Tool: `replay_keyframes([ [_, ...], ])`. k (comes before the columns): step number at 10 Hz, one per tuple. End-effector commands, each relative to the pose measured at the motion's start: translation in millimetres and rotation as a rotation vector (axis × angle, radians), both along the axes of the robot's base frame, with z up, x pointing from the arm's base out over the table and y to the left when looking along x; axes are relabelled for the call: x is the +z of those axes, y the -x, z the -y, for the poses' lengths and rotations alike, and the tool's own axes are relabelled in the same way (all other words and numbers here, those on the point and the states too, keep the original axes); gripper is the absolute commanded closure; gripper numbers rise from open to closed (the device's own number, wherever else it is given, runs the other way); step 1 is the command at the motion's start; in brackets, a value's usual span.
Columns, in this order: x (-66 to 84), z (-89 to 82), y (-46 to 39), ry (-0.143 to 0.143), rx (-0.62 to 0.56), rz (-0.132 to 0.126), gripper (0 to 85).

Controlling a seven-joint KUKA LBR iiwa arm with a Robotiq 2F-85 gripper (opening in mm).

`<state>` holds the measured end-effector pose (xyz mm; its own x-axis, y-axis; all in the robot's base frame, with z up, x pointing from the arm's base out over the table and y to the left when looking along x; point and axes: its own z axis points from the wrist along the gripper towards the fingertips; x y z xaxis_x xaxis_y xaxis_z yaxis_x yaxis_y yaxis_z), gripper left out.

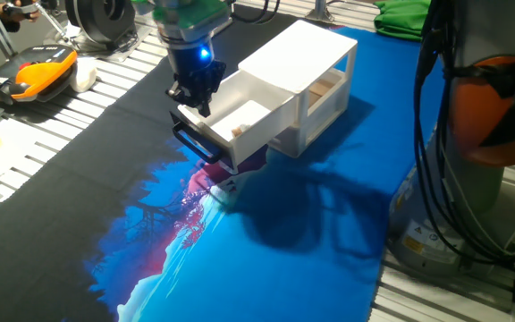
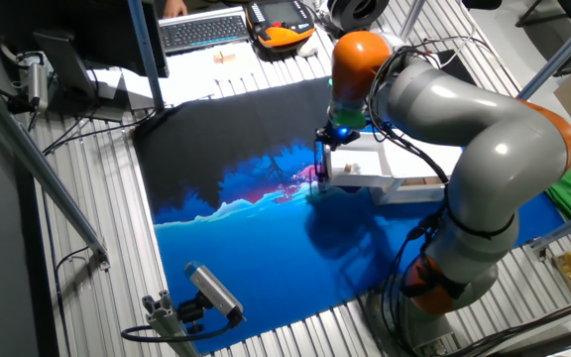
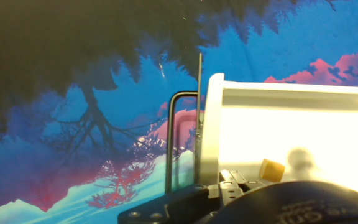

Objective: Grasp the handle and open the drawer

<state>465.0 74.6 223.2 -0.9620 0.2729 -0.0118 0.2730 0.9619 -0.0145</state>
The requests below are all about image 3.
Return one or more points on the printed forest landscape mat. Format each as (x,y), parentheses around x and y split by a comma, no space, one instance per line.
(259,46)

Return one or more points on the small wooden cube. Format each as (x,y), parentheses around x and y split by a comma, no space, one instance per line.
(272,170)

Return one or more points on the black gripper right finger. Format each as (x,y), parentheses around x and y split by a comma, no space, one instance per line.
(230,186)

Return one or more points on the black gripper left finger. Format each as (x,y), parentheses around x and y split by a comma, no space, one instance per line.
(172,205)

